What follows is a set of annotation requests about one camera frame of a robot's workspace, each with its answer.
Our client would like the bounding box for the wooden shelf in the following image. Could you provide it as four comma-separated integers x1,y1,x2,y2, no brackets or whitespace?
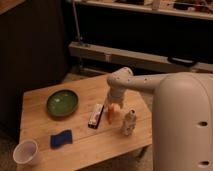
67,0,213,21

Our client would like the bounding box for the long grey case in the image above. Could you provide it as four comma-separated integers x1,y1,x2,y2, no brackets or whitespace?
69,42,213,73

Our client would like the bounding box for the blue sponge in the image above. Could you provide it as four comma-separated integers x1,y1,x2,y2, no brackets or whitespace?
50,130,73,149

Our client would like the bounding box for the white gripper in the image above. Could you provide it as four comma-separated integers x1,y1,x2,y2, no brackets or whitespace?
106,95,123,116

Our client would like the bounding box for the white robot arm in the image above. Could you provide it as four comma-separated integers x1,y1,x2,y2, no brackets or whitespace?
107,67,213,171

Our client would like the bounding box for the green bowl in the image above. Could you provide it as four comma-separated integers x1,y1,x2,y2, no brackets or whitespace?
46,89,78,118

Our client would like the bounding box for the metal stand pole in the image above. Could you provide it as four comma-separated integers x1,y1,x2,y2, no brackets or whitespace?
72,0,83,45

